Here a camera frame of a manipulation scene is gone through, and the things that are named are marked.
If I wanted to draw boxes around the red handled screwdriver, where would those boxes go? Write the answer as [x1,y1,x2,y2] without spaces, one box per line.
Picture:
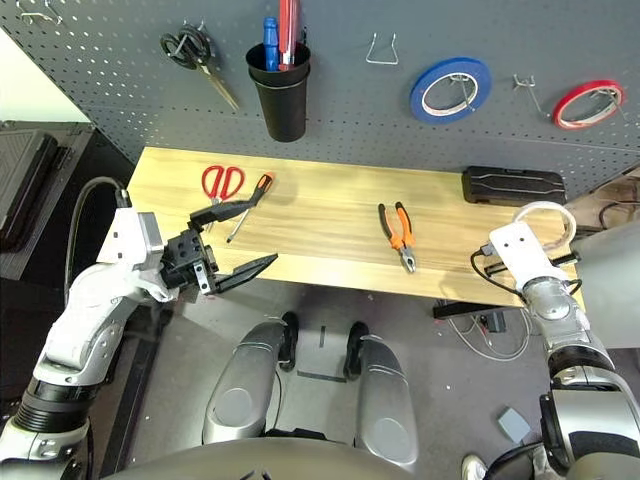
[277,0,301,71]

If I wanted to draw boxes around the red handled scissors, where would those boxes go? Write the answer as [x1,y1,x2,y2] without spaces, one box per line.
[201,164,246,232]

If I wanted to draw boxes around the black robot foot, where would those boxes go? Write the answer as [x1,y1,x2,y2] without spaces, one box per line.
[342,321,370,381]
[277,310,300,372]

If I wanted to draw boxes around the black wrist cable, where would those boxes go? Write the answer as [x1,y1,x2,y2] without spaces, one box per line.
[470,244,584,306]
[63,176,134,306]

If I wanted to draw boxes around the grey floor pedal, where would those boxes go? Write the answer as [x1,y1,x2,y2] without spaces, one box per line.
[497,407,532,444]

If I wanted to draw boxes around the silver robot leg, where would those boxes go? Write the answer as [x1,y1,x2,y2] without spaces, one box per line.
[202,319,291,446]
[354,334,420,474]

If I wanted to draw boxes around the orange black screwdriver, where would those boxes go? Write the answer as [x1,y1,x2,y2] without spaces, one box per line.
[225,172,275,245]

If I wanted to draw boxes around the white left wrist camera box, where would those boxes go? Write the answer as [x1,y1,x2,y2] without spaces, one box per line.
[95,207,167,274]

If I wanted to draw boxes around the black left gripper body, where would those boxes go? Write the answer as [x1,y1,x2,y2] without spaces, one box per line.
[159,227,220,296]

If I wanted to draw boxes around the silver double peg hook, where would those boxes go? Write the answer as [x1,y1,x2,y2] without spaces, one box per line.
[19,0,64,26]

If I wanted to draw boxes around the white floor cables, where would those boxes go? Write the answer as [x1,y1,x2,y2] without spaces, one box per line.
[447,309,534,362]

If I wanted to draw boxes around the white bystander shoe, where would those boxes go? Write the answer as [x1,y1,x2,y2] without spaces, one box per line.
[460,453,489,480]

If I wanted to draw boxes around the grey metal pegboard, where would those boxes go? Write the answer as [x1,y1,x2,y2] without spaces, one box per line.
[0,0,640,201]

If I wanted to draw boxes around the black power adapter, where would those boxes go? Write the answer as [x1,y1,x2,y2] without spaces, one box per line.
[482,309,507,334]

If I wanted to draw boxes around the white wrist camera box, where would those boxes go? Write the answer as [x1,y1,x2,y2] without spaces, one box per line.
[95,207,167,274]
[488,222,556,291]

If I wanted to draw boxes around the large black hard case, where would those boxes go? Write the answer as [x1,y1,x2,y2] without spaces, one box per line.
[0,119,96,254]

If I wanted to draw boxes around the silver wire pliers holder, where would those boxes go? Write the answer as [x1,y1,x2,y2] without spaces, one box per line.
[364,32,400,65]

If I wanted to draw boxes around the silver right robot leg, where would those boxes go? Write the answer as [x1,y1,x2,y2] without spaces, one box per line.
[354,334,420,474]

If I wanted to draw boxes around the blue tape roll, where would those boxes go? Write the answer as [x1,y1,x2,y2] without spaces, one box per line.
[409,56,493,125]

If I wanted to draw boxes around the silver left robot leg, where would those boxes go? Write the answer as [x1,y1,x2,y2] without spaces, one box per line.
[202,319,291,446]

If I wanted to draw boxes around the black left robot foot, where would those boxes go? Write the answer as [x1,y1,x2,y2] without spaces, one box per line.
[277,310,300,372]

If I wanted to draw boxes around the black right robot foot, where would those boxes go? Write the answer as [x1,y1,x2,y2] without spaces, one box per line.
[342,321,370,381]

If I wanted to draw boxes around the black flat tool case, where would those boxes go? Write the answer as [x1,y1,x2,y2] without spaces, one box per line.
[461,165,568,205]

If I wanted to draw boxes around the red tape roll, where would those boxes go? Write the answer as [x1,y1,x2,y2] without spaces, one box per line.
[551,79,629,131]

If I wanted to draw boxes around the light grey curved panel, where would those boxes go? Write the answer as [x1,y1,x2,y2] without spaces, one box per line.
[574,219,640,351]

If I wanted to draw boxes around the blue handled screwdriver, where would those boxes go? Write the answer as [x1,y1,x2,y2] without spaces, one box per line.
[262,16,281,72]

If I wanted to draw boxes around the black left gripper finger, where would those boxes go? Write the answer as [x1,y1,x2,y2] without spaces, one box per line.
[188,197,264,234]
[213,252,279,296]

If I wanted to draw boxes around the black plastic cup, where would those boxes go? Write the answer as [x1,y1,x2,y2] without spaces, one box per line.
[244,41,314,144]

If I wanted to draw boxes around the grey robot torso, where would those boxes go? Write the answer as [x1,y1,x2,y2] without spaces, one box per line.
[104,434,416,480]

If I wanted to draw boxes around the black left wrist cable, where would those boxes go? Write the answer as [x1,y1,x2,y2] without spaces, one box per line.
[63,176,134,306]

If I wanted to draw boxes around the orange black pliers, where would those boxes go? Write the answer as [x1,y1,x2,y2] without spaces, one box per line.
[377,201,418,274]

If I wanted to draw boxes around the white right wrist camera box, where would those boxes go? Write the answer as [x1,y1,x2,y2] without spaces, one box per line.
[488,222,556,291]

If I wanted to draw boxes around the white tape roll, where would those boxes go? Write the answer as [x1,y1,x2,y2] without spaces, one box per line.
[513,200,578,251]

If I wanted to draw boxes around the black handled scissors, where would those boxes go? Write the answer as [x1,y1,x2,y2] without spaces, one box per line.
[159,24,241,112]

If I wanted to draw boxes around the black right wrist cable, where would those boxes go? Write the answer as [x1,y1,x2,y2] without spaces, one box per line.
[470,244,584,306]

